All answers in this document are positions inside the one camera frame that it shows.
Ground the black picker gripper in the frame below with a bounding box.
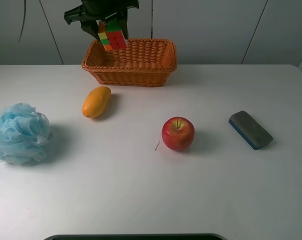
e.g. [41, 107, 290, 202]
[64, 0, 139, 41]

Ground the colourful puzzle cube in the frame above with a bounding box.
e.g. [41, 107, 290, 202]
[97, 20, 127, 52]

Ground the orange wicker basket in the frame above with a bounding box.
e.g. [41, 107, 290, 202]
[81, 38, 178, 88]

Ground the red apple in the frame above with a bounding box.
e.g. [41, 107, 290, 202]
[161, 116, 195, 152]

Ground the yellow mango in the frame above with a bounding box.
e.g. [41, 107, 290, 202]
[82, 86, 112, 119]

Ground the blue mesh bath loofah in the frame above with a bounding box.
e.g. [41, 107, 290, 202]
[0, 103, 51, 165]

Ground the grey blue whiteboard eraser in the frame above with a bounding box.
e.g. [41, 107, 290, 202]
[228, 110, 274, 150]

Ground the thin black cable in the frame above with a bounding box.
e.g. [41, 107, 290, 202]
[17, 0, 27, 43]

